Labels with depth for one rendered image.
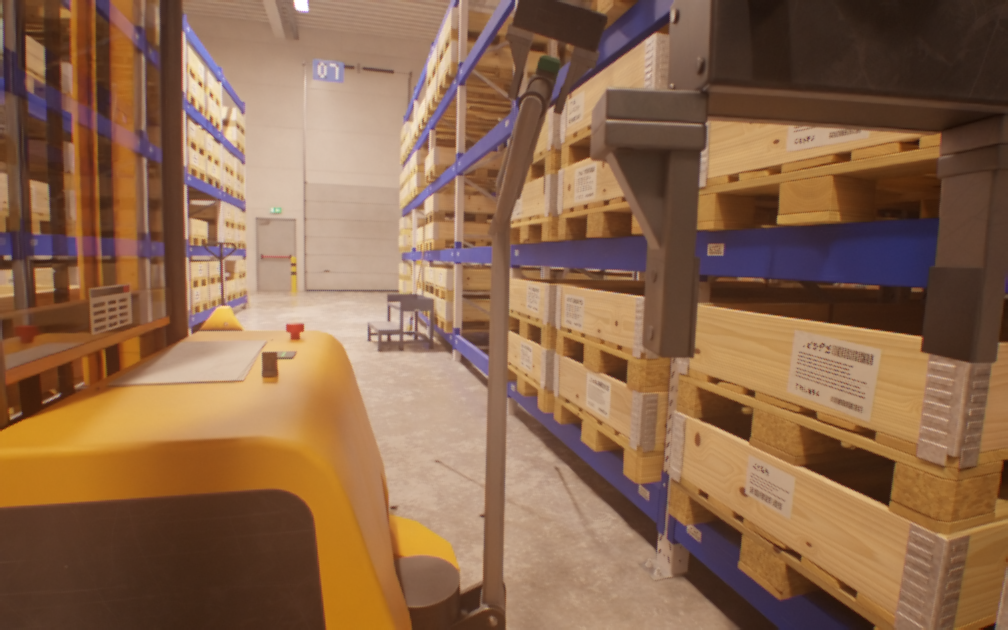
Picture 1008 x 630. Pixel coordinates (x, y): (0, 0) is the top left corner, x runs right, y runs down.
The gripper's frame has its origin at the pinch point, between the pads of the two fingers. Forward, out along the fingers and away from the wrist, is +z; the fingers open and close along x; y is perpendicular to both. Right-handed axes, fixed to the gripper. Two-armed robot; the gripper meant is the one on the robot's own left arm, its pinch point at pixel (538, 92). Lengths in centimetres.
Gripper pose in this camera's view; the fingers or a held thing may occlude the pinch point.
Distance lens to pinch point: 87.5
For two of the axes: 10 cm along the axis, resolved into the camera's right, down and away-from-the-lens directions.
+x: -9.5, -3.0, -0.2
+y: 1.5, -5.6, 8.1
